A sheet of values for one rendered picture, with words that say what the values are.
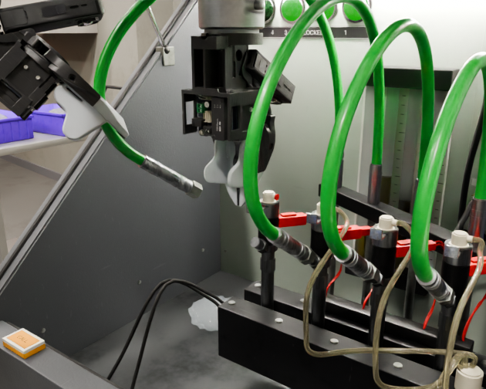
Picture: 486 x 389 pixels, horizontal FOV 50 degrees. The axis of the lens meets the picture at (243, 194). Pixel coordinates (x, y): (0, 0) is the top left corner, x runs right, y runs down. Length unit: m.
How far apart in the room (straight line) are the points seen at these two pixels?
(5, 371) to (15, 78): 0.38
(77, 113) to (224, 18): 0.19
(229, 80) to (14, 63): 0.23
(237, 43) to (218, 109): 0.07
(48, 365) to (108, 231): 0.28
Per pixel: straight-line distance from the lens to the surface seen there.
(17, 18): 0.65
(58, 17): 0.64
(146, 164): 0.66
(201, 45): 0.58
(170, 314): 1.01
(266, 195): 0.67
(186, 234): 1.05
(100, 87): 0.63
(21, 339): 0.75
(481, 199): 0.65
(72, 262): 0.87
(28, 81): 0.62
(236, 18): 0.58
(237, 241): 1.11
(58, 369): 0.70
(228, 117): 0.57
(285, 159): 0.99
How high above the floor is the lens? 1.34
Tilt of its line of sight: 18 degrees down
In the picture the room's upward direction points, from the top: straight up
